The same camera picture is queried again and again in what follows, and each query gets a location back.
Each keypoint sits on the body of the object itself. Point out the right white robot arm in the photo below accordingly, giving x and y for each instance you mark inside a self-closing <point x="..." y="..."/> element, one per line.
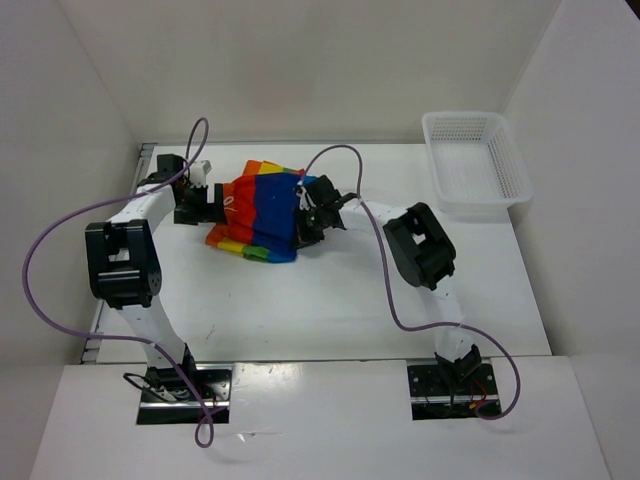
<point x="414" y="242"/>

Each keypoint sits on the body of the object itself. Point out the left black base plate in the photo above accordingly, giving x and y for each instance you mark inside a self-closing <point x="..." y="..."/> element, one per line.
<point x="160" y="405"/>

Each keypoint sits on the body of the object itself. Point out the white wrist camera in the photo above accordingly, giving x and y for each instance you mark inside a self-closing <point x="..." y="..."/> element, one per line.
<point x="198" y="173"/>
<point x="305" y="202"/>

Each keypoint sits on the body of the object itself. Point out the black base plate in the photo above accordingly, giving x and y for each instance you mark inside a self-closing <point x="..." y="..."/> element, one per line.
<point x="160" y="405"/>
<point x="431" y="398"/>

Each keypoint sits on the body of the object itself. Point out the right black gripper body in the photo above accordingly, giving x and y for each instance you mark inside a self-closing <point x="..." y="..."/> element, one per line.
<point x="311" y="225"/>

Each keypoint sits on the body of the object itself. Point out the rainbow striped shorts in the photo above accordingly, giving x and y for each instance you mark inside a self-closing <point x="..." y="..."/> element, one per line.
<point x="259" y="210"/>

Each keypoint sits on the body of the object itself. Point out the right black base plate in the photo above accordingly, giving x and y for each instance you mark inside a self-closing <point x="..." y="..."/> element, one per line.
<point x="431" y="398"/>

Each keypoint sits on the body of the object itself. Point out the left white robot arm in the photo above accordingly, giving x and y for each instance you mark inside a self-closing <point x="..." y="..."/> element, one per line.
<point x="125" y="272"/>

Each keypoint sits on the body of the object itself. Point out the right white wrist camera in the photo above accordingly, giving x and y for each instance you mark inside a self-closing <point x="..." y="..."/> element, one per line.
<point x="305" y="202"/>

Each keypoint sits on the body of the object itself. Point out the white plastic basket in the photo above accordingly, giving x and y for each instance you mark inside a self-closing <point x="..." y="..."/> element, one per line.
<point x="476" y="165"/>

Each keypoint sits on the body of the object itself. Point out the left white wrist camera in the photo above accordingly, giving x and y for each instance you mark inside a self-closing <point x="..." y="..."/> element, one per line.
<point x="198" y="173"/>

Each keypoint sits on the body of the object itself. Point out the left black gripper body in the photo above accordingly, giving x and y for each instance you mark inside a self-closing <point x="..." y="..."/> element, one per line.
<point x="188" y="211"/>

